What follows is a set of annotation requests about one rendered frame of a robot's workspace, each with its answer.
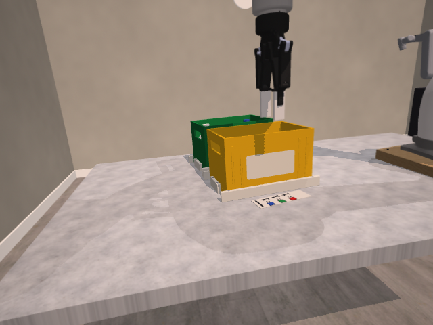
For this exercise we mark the green plastic crate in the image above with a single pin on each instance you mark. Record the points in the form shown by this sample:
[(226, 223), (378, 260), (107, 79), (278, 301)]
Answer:
[(200, 146)]

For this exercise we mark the yellow crate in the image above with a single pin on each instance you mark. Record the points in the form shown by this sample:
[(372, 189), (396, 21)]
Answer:
[(250, 155)]

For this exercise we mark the white paper pick list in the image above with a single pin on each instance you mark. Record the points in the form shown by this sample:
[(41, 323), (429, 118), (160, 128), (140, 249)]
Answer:
[(280, 199)]

